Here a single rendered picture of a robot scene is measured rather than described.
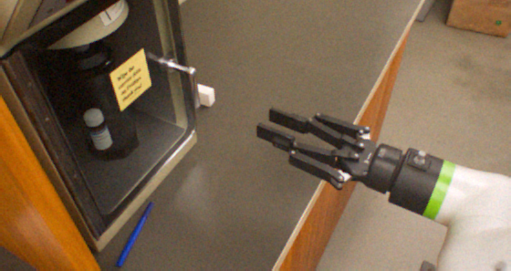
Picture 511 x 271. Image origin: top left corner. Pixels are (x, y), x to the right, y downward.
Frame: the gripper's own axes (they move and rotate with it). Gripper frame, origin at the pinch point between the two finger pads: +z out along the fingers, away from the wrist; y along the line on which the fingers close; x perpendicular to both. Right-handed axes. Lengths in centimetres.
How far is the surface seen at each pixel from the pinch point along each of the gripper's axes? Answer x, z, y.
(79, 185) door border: 0.6, 21.8, 25.7
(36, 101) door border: -17.2, 21.7, 25.8
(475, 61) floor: 114, -34, -213
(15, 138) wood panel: -21.7, 13.8, 33.3
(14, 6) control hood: -33.5, 14.2, 27.4
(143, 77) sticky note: -8.2, 21.8, 7.7
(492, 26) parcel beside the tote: 108, -37, -248
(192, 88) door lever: -3.0, 17.1, 1.4
